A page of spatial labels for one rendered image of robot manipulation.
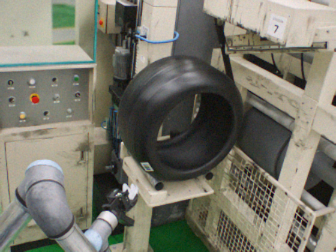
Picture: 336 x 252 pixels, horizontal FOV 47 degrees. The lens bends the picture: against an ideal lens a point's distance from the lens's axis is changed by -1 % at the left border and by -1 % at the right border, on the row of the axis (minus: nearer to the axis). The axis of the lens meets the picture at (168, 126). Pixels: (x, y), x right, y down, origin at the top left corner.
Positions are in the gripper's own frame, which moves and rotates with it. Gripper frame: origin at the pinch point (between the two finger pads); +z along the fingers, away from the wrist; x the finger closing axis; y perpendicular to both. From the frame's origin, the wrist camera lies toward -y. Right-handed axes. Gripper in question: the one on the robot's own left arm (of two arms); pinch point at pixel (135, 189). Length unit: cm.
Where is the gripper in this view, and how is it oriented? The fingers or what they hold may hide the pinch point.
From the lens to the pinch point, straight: 164.5
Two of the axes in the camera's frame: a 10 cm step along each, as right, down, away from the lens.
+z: 3.9, -4.9, 7.8
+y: -2.6, -8.7, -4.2
